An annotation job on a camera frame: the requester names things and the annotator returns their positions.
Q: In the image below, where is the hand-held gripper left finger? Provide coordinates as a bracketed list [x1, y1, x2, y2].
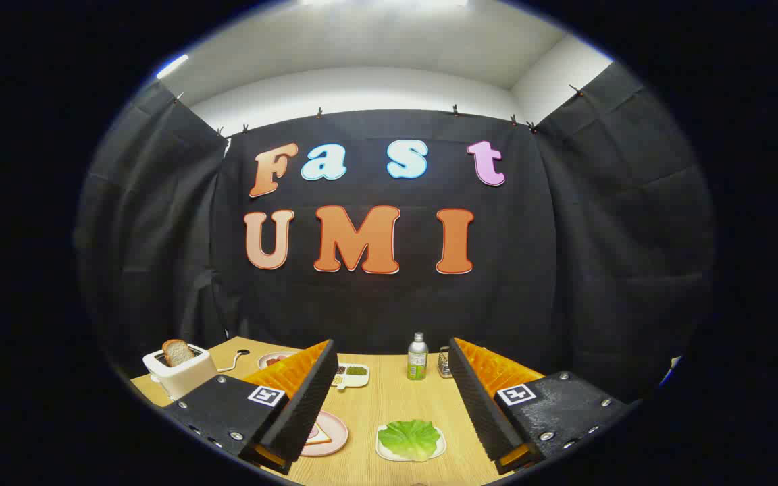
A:
[163, 339, 340, 475]

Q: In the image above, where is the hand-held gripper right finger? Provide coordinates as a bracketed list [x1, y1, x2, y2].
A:
[448, 337, 633, 475]

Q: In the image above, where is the green lettuce leaf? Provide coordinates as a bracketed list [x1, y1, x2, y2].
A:
[378, 419, 442, 462]

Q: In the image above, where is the toasted bread slice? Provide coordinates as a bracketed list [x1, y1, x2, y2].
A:
[162, 339, 195, 368]

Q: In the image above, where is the pink plate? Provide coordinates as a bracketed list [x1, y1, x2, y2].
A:
[300, 410, 349, 458]

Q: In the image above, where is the white round plate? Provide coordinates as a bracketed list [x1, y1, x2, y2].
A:
[257, 351, 299, 370]

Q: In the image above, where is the white divided dish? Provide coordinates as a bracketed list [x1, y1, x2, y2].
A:
[330, 363, 370, 391]

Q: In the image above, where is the silver bottle with green label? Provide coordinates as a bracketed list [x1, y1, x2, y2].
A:
[407, 332, 429, 381]

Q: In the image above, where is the white square plate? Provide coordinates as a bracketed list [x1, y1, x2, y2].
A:
[375, 424, 447, 462]

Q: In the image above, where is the black backdrop cloth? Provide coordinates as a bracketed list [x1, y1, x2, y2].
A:
[73, 62, 717, 406]

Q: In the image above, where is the white toaster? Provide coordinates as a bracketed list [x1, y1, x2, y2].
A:
[142, 343, 219, 401]

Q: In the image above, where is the white toaster cable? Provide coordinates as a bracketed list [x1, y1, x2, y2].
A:
[217, 349, 251, 373]

